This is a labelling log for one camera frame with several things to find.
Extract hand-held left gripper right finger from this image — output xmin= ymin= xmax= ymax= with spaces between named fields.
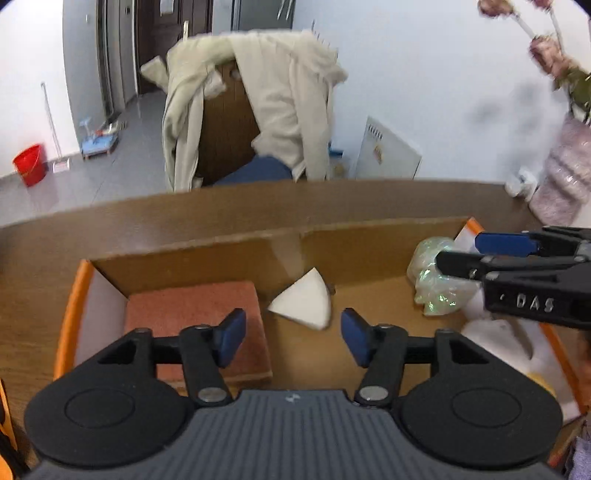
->
xmin=341 ymin=308 xmax=490 ymax=409

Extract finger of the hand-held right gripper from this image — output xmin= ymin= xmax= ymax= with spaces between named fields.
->
xmin=475 ymin=225 xmax=591 ymax=259
xmin=436 ymin=250 xmax=583 ymax=282

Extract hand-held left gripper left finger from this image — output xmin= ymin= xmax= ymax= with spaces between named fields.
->
xmin=95 ymin=308 xmax=246 ymax=407

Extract clear plastic bag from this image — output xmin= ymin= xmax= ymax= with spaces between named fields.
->
xmin=406 ymin=236 xmax=483 ymax=318

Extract yellow white plush toy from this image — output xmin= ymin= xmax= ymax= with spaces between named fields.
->
xmin=461 ymin=318 xmax=557 ymax=398

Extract orange cardboard box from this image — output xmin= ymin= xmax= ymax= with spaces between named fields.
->
xmin=53 ymin=216 xmax=589 ymax=467

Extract purple knitted cloth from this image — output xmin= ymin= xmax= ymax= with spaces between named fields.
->
xmin=566 ymin=434 xmax=591 ymax=480

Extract terracotta rectangular sponge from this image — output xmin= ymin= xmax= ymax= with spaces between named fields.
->
xmin=124 ymin=281 xmax=273 ymax=388

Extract white wedge sponge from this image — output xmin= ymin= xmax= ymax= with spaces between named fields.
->
xmin=268 ymin=267 xmax=333 ymax=330

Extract pink textured vase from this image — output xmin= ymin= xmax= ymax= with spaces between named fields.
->
xmin=529 ymin=113 xmax=591 ymax=224

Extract white leaning board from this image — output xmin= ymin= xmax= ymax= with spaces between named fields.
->
xmin=355 ymin=115 xmax=422 ymax=180

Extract blue seat cushion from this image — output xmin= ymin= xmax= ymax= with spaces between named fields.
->
xmin=215 ymin=156 xmax=294 ymax=186

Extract dried pink flower bouquet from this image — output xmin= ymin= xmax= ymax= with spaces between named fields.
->
xmin=478 ymin=0 xmax=591 ymax=125

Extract brown wooden chair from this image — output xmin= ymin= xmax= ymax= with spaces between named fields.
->
xmin=194 ymin=60 xmax=296 ymax=188

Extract small blue stool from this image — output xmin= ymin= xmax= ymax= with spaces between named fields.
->
xmin=79 ymin=117 xmax=122 ymax=161

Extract orange fabric piece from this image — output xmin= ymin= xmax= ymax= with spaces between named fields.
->
xmin=0 ymin=376 xmax=28 ymax=480

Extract beige coat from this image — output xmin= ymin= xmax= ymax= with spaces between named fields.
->
xmin=140 ymin=30 xmax=348 ymax=192

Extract red plastic bucket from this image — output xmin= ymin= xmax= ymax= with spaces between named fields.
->
xmin=12 ymin=144 xmax=47 ymax=188

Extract grey interior door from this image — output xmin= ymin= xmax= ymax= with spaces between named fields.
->
xmin=97 ymin=0 xmax=138 ymax=121

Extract dark brown entrance door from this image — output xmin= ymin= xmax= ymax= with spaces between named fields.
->
xmin=136 ymin=0 xmax=213 ymax=95

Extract white handled broom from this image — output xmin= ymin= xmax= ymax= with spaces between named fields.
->
xmin=41 ymin=82 xmax=71 ymax=174

